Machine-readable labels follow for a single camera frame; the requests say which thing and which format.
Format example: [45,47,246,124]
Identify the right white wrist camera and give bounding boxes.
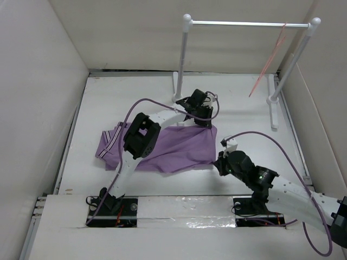
[221,138,238,158]

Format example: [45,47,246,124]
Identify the purple cable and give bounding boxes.
[222,131,333,257]
[86,92,221,225]

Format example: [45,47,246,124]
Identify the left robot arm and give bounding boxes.
[97,89,220,215]

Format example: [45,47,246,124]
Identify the pink wire hanger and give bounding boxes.
[248,23,287,97]

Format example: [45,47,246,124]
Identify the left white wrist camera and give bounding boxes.
[203,91,218,107]

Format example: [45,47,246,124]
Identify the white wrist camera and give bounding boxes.
[221,138,238,158]
[203,91,218,107]

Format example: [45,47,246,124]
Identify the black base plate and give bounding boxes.
[86,196,138,228]
[231,196,285,228]

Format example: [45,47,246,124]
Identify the aluminium frame rail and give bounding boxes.
[18,70,94,260]

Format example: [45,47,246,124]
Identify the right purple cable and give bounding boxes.
[222,131,333,257]

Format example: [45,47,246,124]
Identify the white clothes rack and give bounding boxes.
[172,14,321,129]

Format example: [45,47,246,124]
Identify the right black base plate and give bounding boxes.
[231,196,285,228]

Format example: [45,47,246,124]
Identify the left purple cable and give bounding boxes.
[86,92,221,225]

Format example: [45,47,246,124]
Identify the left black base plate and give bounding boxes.
[86,196,138,228]

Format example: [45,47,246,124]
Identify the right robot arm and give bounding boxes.
[214,151,346,248]

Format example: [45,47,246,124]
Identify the purple trousers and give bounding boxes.
[95,122,217,174]

